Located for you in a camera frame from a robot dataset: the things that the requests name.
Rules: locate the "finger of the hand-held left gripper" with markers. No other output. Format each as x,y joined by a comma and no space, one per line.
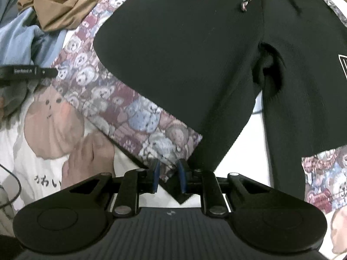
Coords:
27,71

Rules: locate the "cream printed bed sheet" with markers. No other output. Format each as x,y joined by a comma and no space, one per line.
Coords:
27,168

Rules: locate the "black shorts bear-print trim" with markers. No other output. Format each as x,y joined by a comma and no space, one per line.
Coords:
189,59

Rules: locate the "brown garment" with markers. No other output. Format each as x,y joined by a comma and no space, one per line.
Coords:
62,5

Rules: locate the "grey pillow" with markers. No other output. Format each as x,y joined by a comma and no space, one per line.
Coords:
10,2

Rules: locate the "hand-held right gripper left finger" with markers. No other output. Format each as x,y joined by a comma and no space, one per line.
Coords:
155,176

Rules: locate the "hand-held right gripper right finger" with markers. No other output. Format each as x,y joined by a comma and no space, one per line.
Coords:
182,176

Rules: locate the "light blue cloth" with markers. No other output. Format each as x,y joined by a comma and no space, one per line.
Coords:
16,40

